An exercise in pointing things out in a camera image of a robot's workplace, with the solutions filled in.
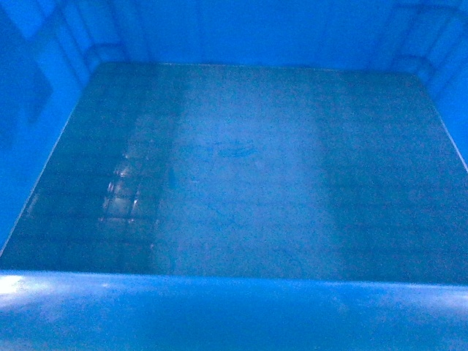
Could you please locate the large blue plastic crate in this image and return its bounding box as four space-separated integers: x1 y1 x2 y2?
1 1 467 350

